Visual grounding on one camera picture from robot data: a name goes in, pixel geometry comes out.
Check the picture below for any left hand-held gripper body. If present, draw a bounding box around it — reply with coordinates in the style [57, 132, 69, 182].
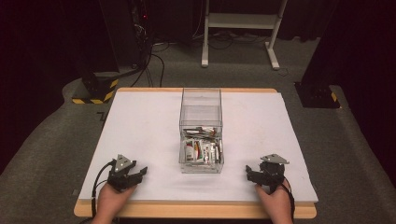
[106, 154, 138, 192]

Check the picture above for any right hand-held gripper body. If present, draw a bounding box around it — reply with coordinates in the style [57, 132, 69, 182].
[259, 153, 290, 194]

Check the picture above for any person's left hand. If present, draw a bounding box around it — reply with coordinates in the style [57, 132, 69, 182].
[91, 182, 138, 224]

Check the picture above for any person's right hand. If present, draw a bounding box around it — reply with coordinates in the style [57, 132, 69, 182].
[254, 182, 295, 224]

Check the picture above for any white foam table mat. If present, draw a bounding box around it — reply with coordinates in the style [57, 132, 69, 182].
[78, 91, 319, 204]

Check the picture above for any clear plastic drawer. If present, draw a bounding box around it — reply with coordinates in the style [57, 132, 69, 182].
[178, 124, 225, 175]

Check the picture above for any pile of small sachets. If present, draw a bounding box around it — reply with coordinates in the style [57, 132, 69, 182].
[181, 126, 223, 164]

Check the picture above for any wooden table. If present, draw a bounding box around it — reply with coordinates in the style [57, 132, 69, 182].
[73, 87, 318, 220]

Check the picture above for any clear plastic drawer housing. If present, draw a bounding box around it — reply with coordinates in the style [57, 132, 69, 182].
[179, 87, 224, 129]

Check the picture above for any black stand with striped base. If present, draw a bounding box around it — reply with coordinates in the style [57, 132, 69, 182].
[71, 0, 120, 105]

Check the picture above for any black stand with flat base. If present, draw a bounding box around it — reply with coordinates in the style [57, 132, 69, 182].
[293, 0, 342, 109]

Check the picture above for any dark equipment rack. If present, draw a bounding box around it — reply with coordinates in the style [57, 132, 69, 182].
[130, 0, 154, 67]

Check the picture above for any white metal stand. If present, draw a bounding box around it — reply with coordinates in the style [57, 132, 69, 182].
[201, 0, 290, 71]

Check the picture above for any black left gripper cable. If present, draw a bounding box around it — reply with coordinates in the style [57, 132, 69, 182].
[91, 161, 115, 219]

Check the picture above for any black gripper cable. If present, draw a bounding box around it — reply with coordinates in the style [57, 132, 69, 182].
[280, 177, 296, 222]
[91, 161, 115, 219]

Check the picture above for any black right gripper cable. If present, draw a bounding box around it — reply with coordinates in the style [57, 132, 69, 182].
[280, 177, 296, 222]

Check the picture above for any black floor cable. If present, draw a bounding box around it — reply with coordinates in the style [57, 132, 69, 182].
[150, 52, 166, 89]
[130, 43, 154, 89]

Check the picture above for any bundle of floor cables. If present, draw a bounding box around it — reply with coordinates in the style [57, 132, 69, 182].
[191, 28, 269, 50]

